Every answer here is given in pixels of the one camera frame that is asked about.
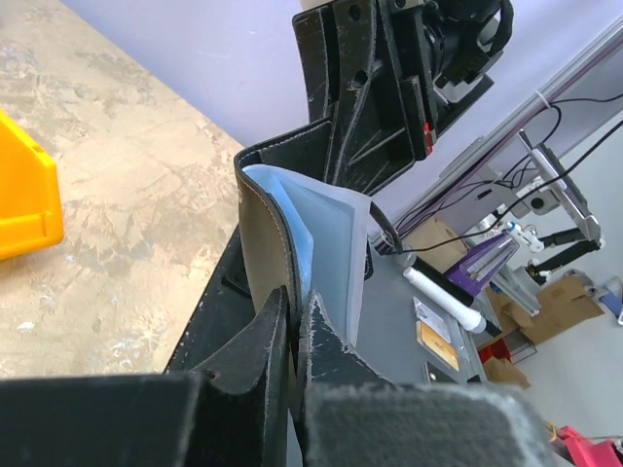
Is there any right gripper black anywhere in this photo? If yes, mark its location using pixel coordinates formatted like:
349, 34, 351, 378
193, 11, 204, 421
292, 1, 514, 195

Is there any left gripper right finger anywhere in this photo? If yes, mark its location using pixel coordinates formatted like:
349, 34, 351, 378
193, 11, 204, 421
300, 292, 555, 466

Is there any yellow plastic bin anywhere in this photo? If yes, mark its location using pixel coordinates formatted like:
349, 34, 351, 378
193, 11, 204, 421
1, 112, 64, 259

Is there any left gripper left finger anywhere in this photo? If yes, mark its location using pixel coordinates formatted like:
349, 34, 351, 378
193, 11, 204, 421
1, 288, 288, 466

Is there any black leather card holder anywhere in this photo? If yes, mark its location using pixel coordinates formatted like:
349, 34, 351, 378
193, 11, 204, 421
235, 119, 372, 344

